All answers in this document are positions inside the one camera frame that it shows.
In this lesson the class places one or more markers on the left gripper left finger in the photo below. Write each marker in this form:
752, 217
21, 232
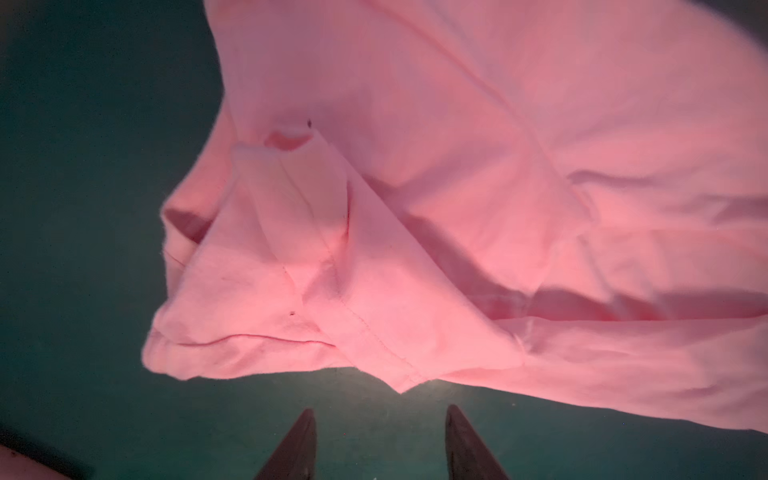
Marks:
295, 456

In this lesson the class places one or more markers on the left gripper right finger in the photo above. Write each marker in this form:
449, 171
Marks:
467, 456

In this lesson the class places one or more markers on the pink t-shirt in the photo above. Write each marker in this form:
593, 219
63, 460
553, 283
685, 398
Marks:
562, 199

